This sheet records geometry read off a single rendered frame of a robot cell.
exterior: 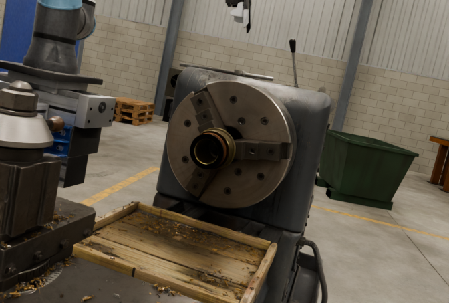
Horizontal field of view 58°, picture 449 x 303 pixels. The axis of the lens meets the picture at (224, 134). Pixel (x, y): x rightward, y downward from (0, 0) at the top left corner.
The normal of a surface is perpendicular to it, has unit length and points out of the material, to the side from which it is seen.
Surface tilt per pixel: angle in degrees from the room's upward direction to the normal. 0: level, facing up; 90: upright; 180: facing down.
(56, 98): 90
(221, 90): 90
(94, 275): 0
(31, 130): 60
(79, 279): 0
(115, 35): 90
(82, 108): 90
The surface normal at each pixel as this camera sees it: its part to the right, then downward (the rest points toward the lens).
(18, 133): 0.53, -0.31
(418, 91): -0.16, 0.09
